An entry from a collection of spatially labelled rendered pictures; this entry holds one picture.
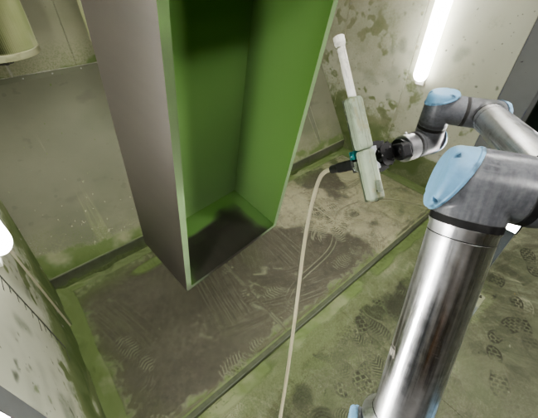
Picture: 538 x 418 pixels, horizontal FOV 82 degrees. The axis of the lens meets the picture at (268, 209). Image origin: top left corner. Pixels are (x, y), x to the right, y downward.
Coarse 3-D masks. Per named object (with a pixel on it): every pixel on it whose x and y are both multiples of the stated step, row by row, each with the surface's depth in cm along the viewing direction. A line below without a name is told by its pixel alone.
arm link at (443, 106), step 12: (432, 96) 95; (444, 96) 93; (456, 96) 92; (432, 108) 96; (444, 108) 94; (456, 108) 94; (420, 120) 101; (432, 120) 98; (444, 120) 97; (456, 120) 96; (432, 132) 100
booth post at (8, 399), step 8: (0, 392) 62; (8, 392) 65; (0, 400) 61; (8, 400) 64; (16, 400) 67; (0, 408) 59; (8, 408) 62; (16, 408) 65; (24, 408) 68; (32, 408) 72; (16, 416) 63; (24, 416) 66; (32, 416) 70; (40, 416) 74
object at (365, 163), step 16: (352, 80) 88; (352, 96) 89; (352, 112) 88; (352, 128) 90; (368, 128) 89; (352, 144) 92; (368, 144) 89; (352, 160) 95; (368, 160) 89; (368, 176) 89; (368, 192) 91
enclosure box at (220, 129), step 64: (128, 0) 61; (192, 0) 96; (256, 0) 111; (320, 0) 95; (128, 64) 74; (192, 64) 110; (256, 64) 126; (320, 64) 106; (128, 128) 94; (192, 128) 130; (256, 128) 145; (192, 192) 158; (256, 192) 172; (192, 256) 153
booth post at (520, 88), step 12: (528, 36) 178; (528, 48) 180; (516, 60) 186; (528, 60) 182; (516, 72) 189; (528, 72) 185; (516, 84) 191; (528, 84) 187; (504, 96) 198; (516, 96) 194; (528, 96) 189; (516, 108) 196; (528, 108) 193; (480, 144) 221
